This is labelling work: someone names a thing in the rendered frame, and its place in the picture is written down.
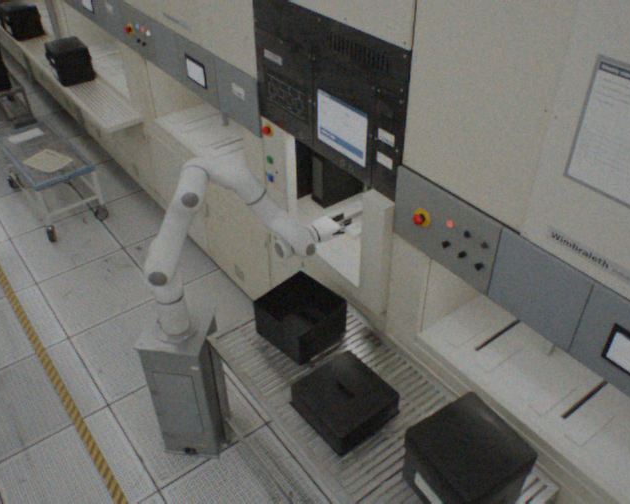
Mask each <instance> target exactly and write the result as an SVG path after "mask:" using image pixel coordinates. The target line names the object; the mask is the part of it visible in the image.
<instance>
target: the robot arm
mask: <svg viewBox="0 0 630 504"><path fill-rule="evenodd" d="M209 182H213V183H216V184H218V185H221V187H223V188H225V189H227V190H232V191H234V192H236V193H237V194H238V195H239V197H240V198H241V199H242V200H243V201H244V203H245V205H246V206H247V207H248V208H249V209H250V210H252V212H253V213H254V214H255V215H256V216H257V217H258V218H259V221H260V222H261V223H262V224H263V225H265V226H266V227H268V228H270V229H271V230H273V231H275V232H276V233H277V234H279V236H280V237H281V238H279V239H277V240H275V242H274V248H275V251H276V254H277V255H278V257H279V258H280V259H282V260H286V259H288V258H290V257H293V256H301V257H303V258H310V257H312V256H314V254H316V251H317V244H318V243H323V242H327V241H330V240H333V239H335V238H338V237H339V236H340V234H344V233H345V230H344V227H346V226H349V225H351V224H352V218H351V217H350V218H347V220H344V221H343V223H340V224H337V222H339V221H341V220H343V218H344V212H342V213H340V214H337V215H333V216H326V215H322V217H320V218H318V220H317V221H314V222H312V223H311V224H309V225H307V226H305V227H303V226H302V225H301V224H300V223H298V222H297V221H296V220H295V218H294V217H292V216H291V215H290V214H288V213H287V212H285V211H284V210H282V209H281V208H280V207H279V206H278V205H277V204H276V201H275V200H274V199H273V197H272V196H271V195H270V194H269V192H268V191H266V190H265V189H264V187H263V185H262V184H261V183H260V181H259V180H258V179H257V178H256V177H255V175H254V174H253V173H252V172H250V171H249V168H248V167H247V166H245V165H244V164H241V163H238V162H215V161H212V160H209V159H207V158H201V157H199V158H193V159H191V160H189V161H186V162H185V163H184V164H183V166H182V170H181V173H180V177H179V182H178V187H177V190H176V193H175V196H174V198H173V201H172V203H170V205H169V207H168V209H167V211H166V214H165V217H164V220H163V223H162V226H161V229H160V232H159V234H158V237H157V238H156V239H153V241H152V242H151V244H150V246H149V249H148V254H147V258H146V262H145V266H144V276H145V278H146V280H147V281H148V282H149V283H150V285H152V291H153V296H154V301H156V305H157V309H158V313H159V317H158V318H157V321H155V322H154V325H153V332H154V336H155V337H157V338H158V339H159V340H161V341H163V342H166V343H178V342H182V341H185V340H187V339H189V338H191V337H192V336H193V335H194V334H195V332H196V331H197V329H198V319H197V317H196V315H195V314H194V313H193V312H191V311H189V310H187V307H186V302H185V295H184V290H183V285H182V259H181V252H182V248H183V245H184V241H185V239H186V236H188V232H189V230H190V228H191V225H192V223H193V220H194V217H195V216H196V214H197V213H198V212H199V210H200V209H201V206H202V204H204V200H205V197H206V192H207V185H208V183H209ZM335 222H336V223H335ZM340 226H341V227H340Z"/></svg>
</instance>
